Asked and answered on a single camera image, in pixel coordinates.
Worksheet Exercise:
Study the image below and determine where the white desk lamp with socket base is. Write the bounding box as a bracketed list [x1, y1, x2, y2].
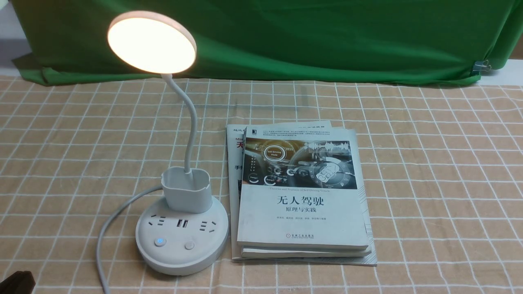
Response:
[107, 11, 229, 276]

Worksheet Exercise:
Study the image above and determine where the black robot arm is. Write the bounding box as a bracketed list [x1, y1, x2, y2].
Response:
[0, 271, 36, 294]

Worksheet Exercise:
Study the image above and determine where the bottom magazine in stack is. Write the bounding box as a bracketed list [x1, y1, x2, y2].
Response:
[226, 124, 378, 266]

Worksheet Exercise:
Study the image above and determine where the top self-driving book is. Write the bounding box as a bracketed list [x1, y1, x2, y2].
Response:
[237, 125, 370, 250]

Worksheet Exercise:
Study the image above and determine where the middle book in stack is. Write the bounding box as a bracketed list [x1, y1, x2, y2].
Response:
[241, 246, 372, 258]

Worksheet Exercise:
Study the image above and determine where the green backdrop cloth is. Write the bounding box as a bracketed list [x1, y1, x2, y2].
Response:
[12, 0, 522, 85]

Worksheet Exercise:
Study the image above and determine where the blue binder clip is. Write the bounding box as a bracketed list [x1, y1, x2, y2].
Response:
[471, 60, 492, 75]

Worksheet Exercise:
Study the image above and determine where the white lamp power cable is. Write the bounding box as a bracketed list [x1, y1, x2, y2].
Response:
[96, 185, 163, 294]

